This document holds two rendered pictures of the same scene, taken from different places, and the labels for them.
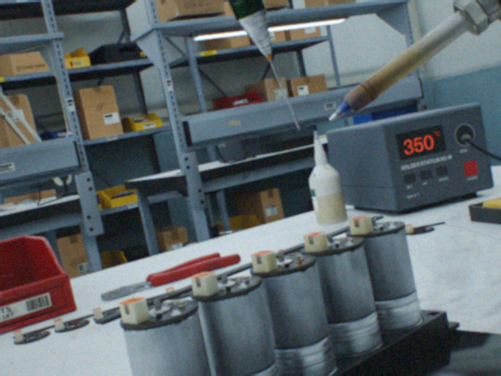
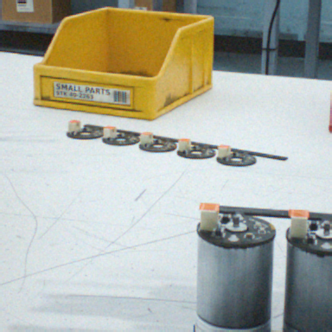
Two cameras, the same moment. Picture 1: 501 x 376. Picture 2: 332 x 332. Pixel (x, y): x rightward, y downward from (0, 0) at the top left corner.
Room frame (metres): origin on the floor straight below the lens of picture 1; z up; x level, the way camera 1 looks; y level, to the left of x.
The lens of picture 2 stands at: (0.02, -0.16, 0.92)
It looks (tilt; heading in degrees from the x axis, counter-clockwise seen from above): 15 degrees down; 49
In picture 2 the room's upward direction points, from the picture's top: 1 degrees clockwise
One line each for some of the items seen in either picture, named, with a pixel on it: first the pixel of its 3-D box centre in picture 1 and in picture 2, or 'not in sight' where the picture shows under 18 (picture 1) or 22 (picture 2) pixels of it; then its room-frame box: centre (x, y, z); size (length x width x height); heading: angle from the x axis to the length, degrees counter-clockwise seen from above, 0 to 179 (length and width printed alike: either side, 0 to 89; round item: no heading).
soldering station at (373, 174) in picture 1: (405, 160); not in sight; (0.77, -0.17, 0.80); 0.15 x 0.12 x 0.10; 15
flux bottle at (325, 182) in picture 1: (324, 176); not in sight; (0.74, -0.08, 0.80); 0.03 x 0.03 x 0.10
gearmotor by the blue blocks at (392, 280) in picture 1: (385, 284); not in sight; (0.29, -0.05, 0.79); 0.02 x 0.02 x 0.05
